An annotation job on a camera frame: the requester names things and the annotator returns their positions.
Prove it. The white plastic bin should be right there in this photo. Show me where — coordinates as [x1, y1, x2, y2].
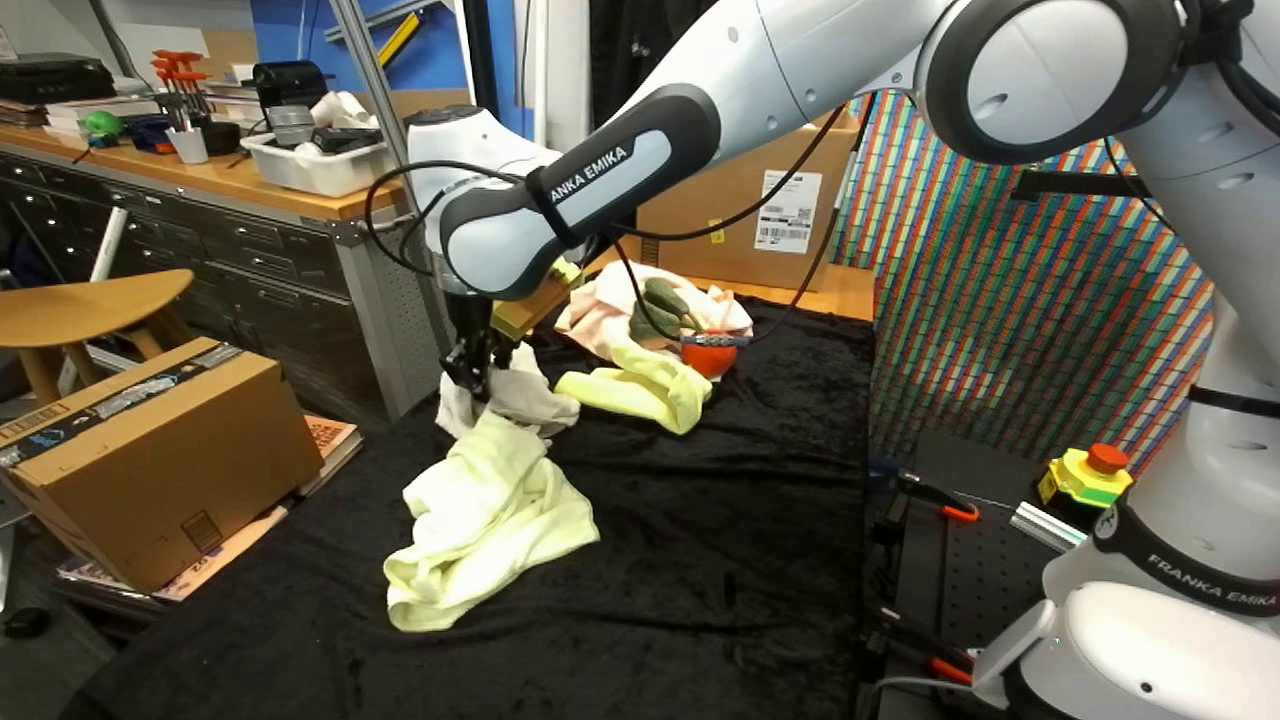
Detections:
[236, 111, 404, 201]

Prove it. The grey workbench wooden top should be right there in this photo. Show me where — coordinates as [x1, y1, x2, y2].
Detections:
[0, 126, 466, 431]

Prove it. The black tablecloth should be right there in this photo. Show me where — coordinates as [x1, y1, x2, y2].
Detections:
[58, 291, 883, 720]

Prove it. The silver metal bar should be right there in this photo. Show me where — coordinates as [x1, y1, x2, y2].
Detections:
[326, 0, 466, 352]

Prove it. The round wooden stool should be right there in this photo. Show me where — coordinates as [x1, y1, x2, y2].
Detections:
[0, 268, 195, 404]

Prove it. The red tool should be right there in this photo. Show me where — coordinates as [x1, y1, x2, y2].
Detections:
[149, 47, 215, 95]

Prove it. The large cardboard box white label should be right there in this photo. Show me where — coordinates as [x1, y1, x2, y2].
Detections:
[617, 111, 864, 298]

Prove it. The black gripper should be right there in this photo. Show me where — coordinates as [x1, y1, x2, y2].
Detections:
[440, 291, 517, 413]

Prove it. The black mounting plate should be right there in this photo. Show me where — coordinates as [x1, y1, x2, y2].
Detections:
[874, 424, 1064, 720]

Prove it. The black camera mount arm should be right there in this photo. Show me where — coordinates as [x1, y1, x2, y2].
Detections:
[1013, 165, 1136, 208]

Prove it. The black flat device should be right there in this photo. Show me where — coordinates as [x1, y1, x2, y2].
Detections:
[0, 53, 115, 107]

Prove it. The long cardboard box black print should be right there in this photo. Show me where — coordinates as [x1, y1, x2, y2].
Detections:
[0, 334, 327, 593]

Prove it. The pale green white towel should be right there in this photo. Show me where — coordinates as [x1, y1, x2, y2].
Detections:
[382, 407, 604, 636]

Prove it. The grey cable connector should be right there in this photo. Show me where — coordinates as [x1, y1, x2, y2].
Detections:
[1009, 498, 1102, 555]

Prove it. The wrist camera with tan mount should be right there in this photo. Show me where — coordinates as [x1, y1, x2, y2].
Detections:
[490, 251, 590, 340]

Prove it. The bright yellow microfibre cloth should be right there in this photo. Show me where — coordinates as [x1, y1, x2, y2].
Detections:
[551, 334, 719, 441]

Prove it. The peach cloth orange print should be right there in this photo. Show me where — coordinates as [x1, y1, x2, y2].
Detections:
[551, 257, 759, 352]

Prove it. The green item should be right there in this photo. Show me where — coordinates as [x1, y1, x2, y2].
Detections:
[75, 107, 127, 150]

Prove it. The orange-handled clamp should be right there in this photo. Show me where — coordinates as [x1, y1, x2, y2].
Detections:
[894, 467, 989, 527]
[874, 603, 980, 692]

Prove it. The yellow red emergency stop button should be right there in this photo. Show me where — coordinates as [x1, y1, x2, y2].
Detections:
[1038, 441, 1136, 514]

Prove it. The yellow black tool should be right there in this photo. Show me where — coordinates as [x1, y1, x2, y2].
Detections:
[374, 9, 429, 74]

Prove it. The off-white towel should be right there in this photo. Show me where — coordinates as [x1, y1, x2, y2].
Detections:
[433, 340, 585, 449]

